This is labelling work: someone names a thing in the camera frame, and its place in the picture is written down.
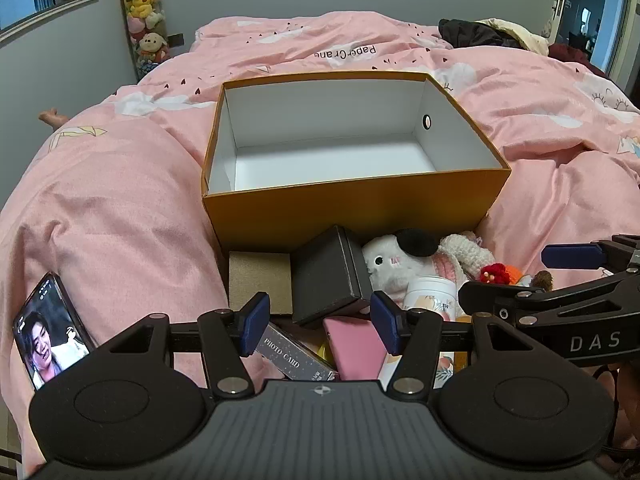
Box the pink printed blanket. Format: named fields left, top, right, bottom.
left=0, top=10, right=640, bottom=476

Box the column of stuffed toys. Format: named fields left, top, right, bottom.
left=121, top=0, right=171, bottom=78

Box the orange cardboard box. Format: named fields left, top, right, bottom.
left=201, top=71, right=512, bottom=253

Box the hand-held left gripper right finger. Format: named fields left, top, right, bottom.
left=370, top=291, right=546, bottom=397

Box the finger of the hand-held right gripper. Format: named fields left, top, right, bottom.
left=541, top=234, right=640, bottom=276
left=457, top=267, right=640, bottom=330

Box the cream cloth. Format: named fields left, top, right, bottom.
left=475, top=17, right=551, bottom=53

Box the dark card box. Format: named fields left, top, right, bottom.
left=254, top=322, right=340, bottom=382

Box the dark red cloth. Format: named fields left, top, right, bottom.
left=547, top=42, right=611, bottom=78

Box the dark clothing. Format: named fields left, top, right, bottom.
left=439, top=18, right=523, bottom=51

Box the white plush toy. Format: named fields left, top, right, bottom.
left=361, top=228, right=441, bottom=306

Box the small gold brown box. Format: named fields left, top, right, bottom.
left=228, top=251, right=293, bottom=317

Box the floral print box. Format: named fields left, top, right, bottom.
left=377, top=350, right=468, bottom=391

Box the red and orange knitted flower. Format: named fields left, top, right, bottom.
left=480, top=262, right=523, bottom=286

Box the crocheted bunny toy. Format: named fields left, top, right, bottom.
left=432, top=232, right=488, bottom=286

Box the person's right forearm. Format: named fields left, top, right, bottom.
left=592, top=362, right=640, bottom=480

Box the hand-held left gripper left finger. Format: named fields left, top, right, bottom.
left=95, top=292, right=273, bottom=397

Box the smartphone with lit screen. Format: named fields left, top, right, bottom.
left=12, top=272, right=97, bottom=392

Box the white printed jar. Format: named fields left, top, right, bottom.
left=402, top=276, right=458, bottom=322

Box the small black box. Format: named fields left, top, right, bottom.
left=290, top=225, right=376, bottom=330

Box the glass door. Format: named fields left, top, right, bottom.
left=545, top=0, right=640, bottom=86

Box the pink case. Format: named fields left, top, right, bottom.
left=322, top=316, right=388, bottom=382

